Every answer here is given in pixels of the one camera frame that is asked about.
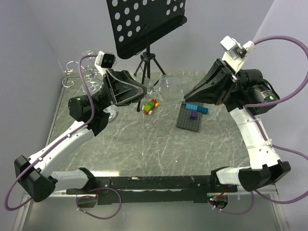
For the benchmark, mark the purple lego brick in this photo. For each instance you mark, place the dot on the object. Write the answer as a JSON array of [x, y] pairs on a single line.
[[193, 115]]

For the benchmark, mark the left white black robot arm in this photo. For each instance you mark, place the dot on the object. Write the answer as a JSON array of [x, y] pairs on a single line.
[[37, 174]]

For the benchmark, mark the clear wine glass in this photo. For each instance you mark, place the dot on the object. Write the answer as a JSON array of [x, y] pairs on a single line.
[[93, 85]]

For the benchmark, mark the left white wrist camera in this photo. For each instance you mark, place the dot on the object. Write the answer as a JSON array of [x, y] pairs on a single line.
[[104, 61]]

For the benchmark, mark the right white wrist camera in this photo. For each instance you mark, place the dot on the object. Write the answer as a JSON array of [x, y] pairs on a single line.
[[235, 54]]

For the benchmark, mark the blue lego brick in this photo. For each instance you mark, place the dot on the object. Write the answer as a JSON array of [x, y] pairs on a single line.
[[197, 108]]

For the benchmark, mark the colourful lego toy car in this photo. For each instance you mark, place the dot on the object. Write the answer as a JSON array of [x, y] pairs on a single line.
[[148, 108]]

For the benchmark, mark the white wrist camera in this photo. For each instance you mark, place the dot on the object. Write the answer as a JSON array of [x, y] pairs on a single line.
[[235, 54], [104, 61]]

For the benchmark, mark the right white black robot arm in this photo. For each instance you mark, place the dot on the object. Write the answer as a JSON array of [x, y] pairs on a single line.
[[246, 95]]

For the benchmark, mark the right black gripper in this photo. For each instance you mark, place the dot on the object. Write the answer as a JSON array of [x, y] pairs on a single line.
[[211, 89]]

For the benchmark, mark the grey lego baseplate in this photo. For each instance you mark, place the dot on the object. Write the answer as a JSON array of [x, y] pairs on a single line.
[[183, 121]]

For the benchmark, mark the black perforated music stand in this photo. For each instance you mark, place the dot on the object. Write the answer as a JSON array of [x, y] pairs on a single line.
[[137, 24]]

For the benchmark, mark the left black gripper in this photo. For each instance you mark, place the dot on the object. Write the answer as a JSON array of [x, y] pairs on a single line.
[[121, 89]]

